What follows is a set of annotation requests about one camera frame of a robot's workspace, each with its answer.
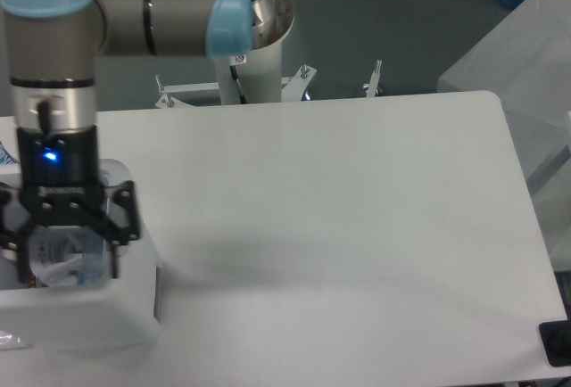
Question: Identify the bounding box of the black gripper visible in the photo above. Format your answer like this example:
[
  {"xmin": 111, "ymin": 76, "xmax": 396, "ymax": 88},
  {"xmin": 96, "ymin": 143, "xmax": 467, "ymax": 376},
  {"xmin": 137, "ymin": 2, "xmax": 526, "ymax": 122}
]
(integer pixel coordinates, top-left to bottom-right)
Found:
[{"xmin": 1, "ymin": 126, "xmax": 141, "ymax": 283}]

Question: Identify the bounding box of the clear blue plastic bottle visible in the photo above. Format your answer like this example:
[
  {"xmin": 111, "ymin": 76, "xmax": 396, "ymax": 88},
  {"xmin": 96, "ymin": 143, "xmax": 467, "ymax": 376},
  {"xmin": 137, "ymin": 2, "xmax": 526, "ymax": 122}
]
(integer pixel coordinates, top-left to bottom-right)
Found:
[{"xmin": 78, "ymin": 228, "xmax": 106, "ymax": 285}]

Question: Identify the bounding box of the clear plastic bag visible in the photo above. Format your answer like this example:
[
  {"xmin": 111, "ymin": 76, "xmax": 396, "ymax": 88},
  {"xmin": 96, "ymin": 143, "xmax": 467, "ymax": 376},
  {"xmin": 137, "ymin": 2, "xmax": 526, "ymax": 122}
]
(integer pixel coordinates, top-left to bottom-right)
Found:
[{"xmin": 29, "ymin": 228, "xmax": 86, "ymax": 287}]

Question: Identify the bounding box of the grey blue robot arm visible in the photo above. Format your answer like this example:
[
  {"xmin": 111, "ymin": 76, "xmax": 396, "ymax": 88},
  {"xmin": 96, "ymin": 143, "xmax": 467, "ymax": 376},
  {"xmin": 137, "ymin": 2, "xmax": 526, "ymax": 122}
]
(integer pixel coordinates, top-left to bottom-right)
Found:
[{"xmin": 1, "ymin": 0, "xmax": 255, "ymax": 284}]

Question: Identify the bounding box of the white trash can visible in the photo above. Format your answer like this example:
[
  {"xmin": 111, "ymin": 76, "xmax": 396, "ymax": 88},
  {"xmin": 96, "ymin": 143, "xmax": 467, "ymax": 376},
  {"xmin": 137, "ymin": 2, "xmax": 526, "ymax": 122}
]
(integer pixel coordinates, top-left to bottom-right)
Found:
[{"xmin": 1, "ymin": 160, "xmax": 161, "ymax": 350}]

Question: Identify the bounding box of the blue patterned packet left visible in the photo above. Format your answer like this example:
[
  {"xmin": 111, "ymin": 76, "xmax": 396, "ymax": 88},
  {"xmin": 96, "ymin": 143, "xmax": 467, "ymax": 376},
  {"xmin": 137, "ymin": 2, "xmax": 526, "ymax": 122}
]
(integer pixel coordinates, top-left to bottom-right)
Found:
[{"xmin": 0, "ymin": 143, "xmax": 19, "ymax": 165}]

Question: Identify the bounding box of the clear plastic wrap left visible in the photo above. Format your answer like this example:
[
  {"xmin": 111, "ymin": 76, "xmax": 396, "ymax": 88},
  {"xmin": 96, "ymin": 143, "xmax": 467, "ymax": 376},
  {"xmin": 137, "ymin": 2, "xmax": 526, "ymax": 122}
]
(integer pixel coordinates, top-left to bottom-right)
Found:
[{"xmin": 0, "ymin": 331, "xmax": 32, "ymax": 351}]

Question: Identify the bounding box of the translucent white box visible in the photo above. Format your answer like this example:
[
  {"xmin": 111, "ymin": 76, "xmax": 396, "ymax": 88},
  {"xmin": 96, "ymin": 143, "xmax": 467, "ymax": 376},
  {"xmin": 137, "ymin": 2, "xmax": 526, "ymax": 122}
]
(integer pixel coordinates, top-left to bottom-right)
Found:
[{"xmin": 437, "ymin": 0, "xmax": 570, "ymax": 272}]

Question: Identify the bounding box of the black device at edge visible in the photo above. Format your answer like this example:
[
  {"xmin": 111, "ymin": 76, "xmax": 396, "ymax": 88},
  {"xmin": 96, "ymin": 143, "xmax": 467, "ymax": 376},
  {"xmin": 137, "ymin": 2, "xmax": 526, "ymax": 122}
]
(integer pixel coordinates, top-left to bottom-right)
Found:
[{"xmin": 539, "ymin": 320, "xmax": 570, "ymax": 367}]

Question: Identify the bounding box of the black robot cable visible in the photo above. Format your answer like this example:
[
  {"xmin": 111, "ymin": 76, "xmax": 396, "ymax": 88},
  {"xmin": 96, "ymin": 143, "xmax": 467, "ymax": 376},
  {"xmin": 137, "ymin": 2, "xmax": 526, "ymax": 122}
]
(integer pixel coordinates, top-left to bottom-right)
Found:
[{"xmin": 229, "ymin": 59, "xmax": 248, "ymax": 105}]

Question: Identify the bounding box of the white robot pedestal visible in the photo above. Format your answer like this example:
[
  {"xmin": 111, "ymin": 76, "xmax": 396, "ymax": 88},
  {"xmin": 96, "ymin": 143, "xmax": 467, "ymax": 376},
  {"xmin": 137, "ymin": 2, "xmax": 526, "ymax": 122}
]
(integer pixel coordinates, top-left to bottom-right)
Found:
[{"xmin": 213, "ymin": 0, "xmax": 295, "ymax": 105}]

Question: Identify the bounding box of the white pedestal base frame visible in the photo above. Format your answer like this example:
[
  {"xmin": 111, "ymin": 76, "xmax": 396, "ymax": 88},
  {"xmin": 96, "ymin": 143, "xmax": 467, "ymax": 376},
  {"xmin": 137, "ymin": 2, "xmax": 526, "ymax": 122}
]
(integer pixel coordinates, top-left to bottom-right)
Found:
[{"xmin": 153, "ymin": 59, "xmax": 385, "ymax": 110}]

